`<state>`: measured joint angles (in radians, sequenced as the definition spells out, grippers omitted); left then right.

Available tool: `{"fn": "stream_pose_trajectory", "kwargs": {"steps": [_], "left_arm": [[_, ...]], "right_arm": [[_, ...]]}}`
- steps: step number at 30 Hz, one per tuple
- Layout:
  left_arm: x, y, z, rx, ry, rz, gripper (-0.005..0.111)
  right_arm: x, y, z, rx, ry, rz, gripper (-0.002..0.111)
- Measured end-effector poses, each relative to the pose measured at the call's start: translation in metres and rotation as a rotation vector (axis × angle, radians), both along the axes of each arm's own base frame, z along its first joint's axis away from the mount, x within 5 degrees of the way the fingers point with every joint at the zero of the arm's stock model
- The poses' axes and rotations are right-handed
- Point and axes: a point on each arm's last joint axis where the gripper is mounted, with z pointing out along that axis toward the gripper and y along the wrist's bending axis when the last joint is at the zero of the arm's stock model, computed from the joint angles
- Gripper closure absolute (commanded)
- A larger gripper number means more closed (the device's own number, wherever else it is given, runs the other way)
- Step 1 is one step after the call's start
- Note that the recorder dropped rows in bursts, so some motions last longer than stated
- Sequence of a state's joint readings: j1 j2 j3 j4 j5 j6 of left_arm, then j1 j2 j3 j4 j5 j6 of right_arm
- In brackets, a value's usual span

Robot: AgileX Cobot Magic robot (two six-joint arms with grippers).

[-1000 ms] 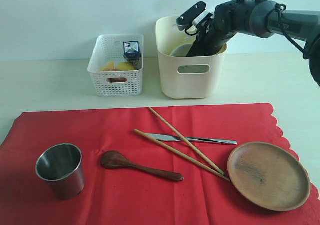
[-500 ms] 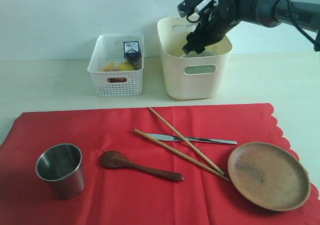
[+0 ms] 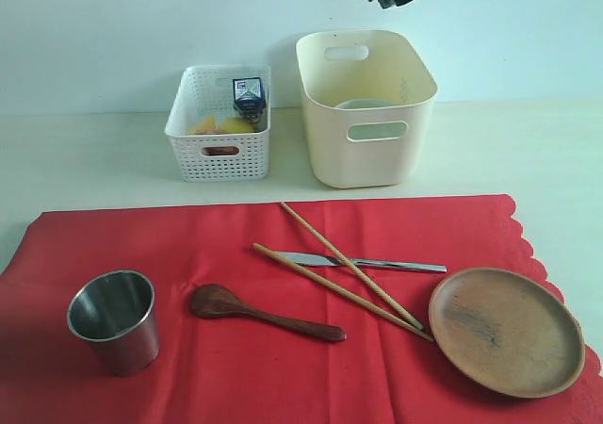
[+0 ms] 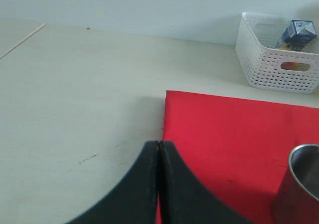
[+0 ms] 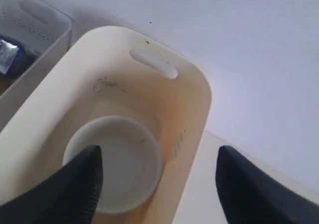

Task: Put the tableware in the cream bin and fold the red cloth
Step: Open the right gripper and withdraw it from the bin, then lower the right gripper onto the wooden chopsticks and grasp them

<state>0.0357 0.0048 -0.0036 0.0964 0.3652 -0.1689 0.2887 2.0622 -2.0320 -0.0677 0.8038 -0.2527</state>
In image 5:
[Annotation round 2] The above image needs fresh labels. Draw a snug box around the white ceramic bowl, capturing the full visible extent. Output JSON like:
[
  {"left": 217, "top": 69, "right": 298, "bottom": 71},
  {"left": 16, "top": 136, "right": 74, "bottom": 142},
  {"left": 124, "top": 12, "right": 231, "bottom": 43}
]
[{"left": 63, "top": 115, "right": 163, "bottom": 215}]

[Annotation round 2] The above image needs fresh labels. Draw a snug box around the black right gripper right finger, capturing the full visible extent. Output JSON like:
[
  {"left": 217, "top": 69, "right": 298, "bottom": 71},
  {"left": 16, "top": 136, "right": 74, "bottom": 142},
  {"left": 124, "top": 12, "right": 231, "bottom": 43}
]
[{"left": 215, "top": 145, "right": 319, "bottom": 224}]

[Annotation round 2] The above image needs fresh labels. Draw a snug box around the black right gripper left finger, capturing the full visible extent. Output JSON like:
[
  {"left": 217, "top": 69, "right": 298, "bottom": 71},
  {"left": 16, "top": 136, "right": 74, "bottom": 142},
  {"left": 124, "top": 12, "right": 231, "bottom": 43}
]
[{"left": 0, "top": 145, "right": 103, "bottom": 224}]

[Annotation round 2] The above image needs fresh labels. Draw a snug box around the white perforated plastic basket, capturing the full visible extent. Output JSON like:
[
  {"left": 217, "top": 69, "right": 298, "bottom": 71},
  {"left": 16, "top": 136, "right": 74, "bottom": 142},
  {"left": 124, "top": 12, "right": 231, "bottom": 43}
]
[{"left": 0, "top": 0, "right": 72, "bottom": 128}]

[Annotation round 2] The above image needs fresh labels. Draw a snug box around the cream plastic bin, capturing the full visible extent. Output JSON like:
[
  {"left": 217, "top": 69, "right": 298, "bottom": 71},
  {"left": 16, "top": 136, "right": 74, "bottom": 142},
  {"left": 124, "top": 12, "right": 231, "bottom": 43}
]
[{"left": 0, "top": 26, "right": 212, "bottom": 224}]

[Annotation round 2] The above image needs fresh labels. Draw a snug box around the blue white milk carton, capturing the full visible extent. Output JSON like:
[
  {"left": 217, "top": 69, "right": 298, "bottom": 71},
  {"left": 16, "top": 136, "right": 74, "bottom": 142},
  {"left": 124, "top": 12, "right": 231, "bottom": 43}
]
[{"left": 0, "top": 34, "right": 35, "bottom": 77}]

